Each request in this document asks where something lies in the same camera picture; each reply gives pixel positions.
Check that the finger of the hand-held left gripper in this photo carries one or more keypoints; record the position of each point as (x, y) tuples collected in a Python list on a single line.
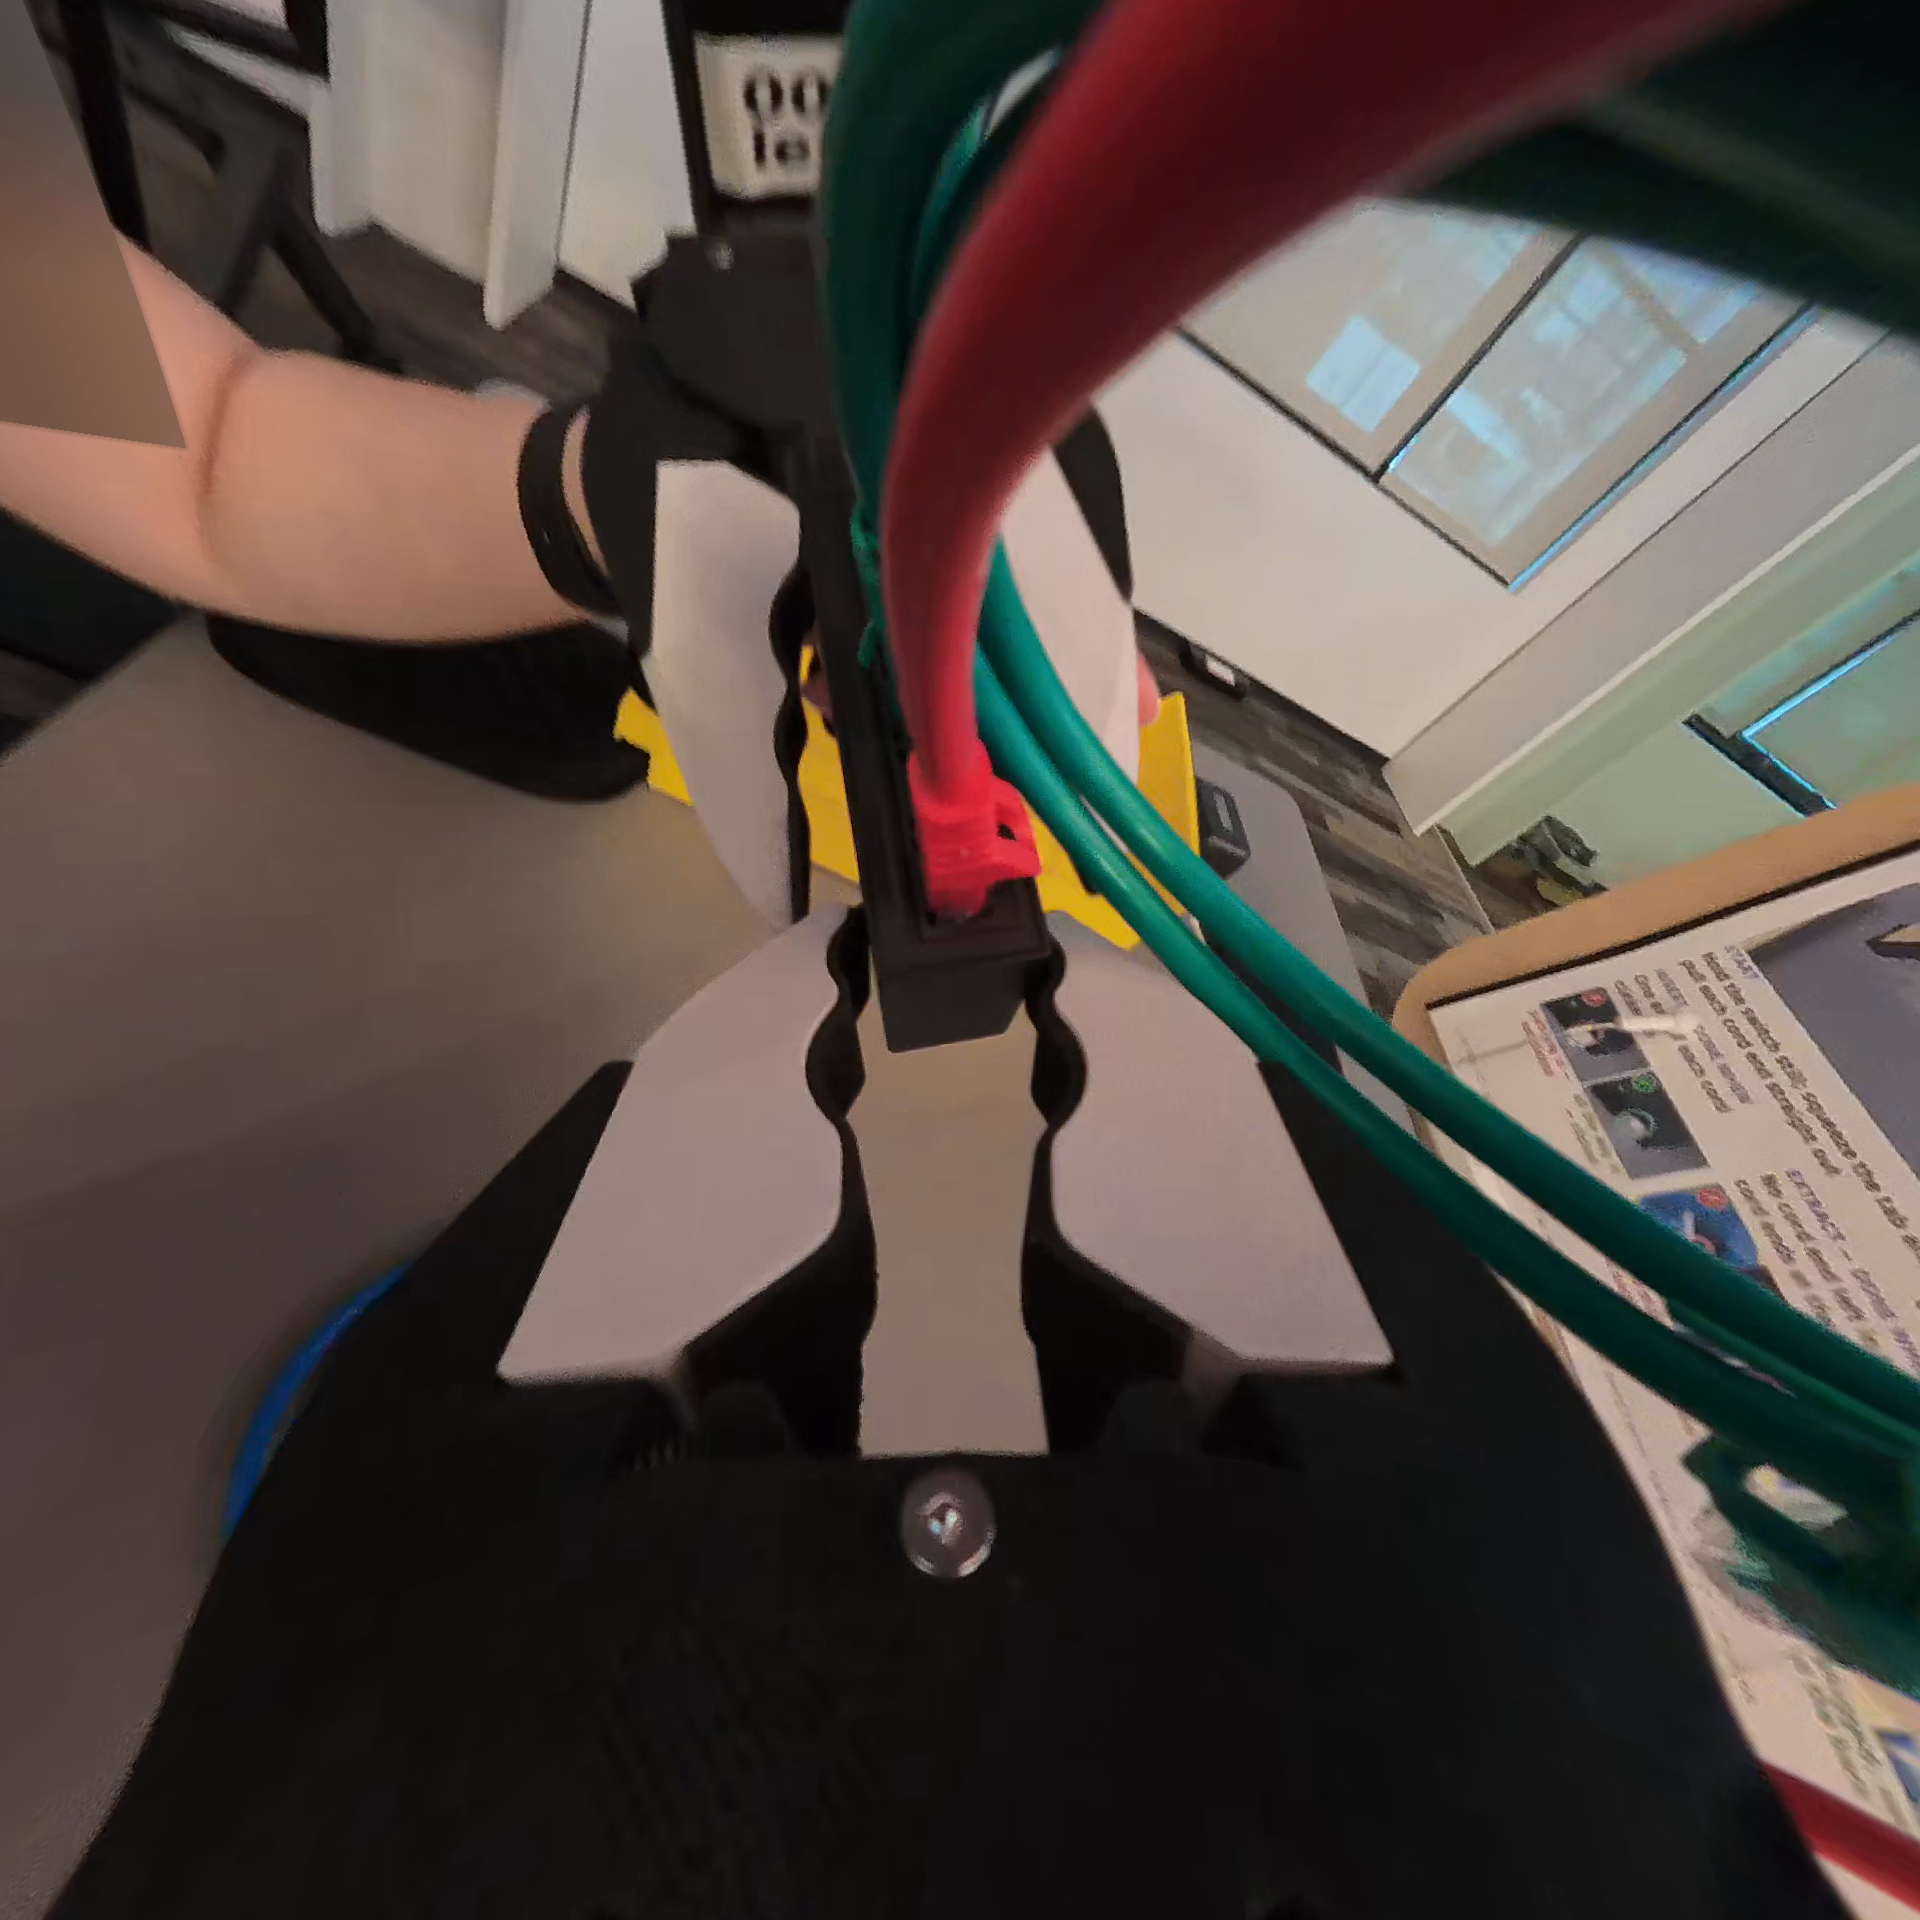
[(1072, 601), (721, 675)]

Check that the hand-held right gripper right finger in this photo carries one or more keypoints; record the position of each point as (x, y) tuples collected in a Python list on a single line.
[(1215, 1230)]

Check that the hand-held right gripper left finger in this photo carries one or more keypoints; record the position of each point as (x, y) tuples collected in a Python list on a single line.
[(691, 1201)]

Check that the yellow plastic bin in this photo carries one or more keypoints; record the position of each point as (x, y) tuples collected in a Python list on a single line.
[(1170, 765)]

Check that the black network switch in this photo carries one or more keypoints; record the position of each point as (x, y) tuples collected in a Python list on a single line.
[(960, 974)]

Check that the person's left forearm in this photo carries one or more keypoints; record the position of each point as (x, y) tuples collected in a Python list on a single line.
[(300, 495)]

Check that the black floor device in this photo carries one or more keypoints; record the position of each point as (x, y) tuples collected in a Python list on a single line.
[(1213, 669)]

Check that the black power adapter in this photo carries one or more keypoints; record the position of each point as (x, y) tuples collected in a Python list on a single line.
[(1222, 824)]

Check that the black textured armrest pad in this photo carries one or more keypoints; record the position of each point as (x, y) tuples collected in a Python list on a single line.
[(451, 721)]

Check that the large window with blind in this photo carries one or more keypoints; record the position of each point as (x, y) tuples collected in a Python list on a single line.
[(1501, 405)]

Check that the printed instruction sheet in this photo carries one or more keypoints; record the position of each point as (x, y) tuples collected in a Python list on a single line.
[(1724, 1050)]

